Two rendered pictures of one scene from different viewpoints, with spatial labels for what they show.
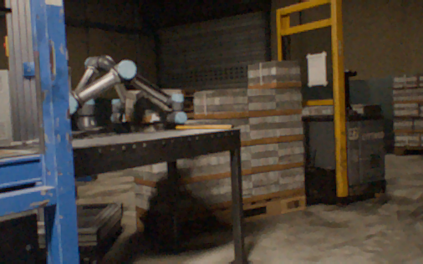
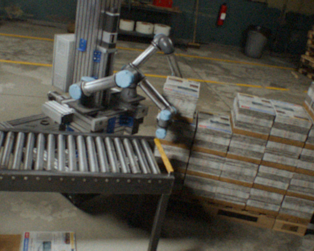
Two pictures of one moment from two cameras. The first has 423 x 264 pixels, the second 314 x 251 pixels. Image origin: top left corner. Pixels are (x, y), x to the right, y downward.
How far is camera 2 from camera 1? 1.98 m
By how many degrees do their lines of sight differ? 40
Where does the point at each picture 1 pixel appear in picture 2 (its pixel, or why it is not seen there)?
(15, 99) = (73, 63)
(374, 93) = not seen: outside the picture
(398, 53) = not seen: outside the picture
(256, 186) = (252, 199)
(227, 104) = (246, 122)
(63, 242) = not seen: outside the picture
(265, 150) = (276, 174)
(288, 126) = not seen: outside the picture
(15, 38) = (79, 17)
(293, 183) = (298, 211)
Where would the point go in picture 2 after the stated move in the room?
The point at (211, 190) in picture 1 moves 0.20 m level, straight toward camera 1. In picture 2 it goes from (204, 185) to (191, 193)
